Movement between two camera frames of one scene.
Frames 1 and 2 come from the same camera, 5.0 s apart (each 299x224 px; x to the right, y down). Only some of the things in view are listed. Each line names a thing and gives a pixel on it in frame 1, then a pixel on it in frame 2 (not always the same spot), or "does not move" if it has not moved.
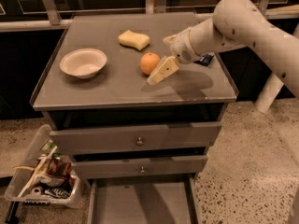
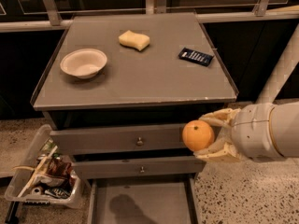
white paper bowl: x=83 y=63 does not move
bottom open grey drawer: x=170 y=200 does not move
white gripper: x=181 y=49 -> x=252 y=131
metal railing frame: x=155 y=2 does not move
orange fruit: x=149 y=63 -> x=198 y=135
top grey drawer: x=140 y=137 does not move
